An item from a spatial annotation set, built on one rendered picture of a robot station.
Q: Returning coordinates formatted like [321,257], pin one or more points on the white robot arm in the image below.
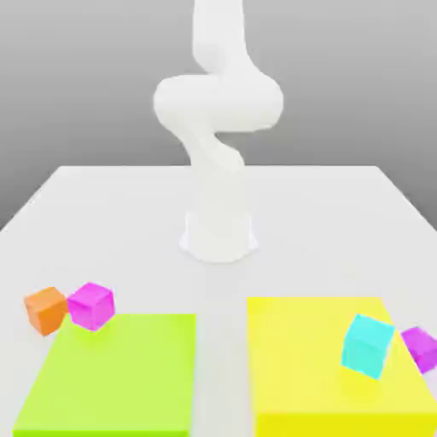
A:
[218,102]

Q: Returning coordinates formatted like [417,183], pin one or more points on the small magenta cube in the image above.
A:
[420,348]
[91,306]

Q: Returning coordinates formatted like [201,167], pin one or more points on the small cyan cube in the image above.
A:
[367,346]

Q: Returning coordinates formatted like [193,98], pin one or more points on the small orange cube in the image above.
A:
[45,310]

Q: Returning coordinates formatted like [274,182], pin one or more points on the large yellow box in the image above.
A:
[307,358]

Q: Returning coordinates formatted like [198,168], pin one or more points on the large lime green box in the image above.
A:
[112,372]

